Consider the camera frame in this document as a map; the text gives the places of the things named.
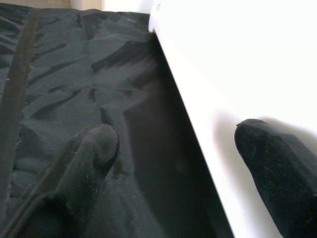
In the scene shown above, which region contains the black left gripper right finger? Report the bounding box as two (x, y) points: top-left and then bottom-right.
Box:
(234, 118), (317, 238)

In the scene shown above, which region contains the black table cloth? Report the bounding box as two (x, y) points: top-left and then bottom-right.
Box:
(0, 3), (235, 238)

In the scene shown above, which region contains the white plastic table top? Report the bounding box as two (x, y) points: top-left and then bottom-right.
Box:
(148, 0), (317, 238)

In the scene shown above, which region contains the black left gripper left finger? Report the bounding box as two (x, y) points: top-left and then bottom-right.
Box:
(0, 123), (120, 238)

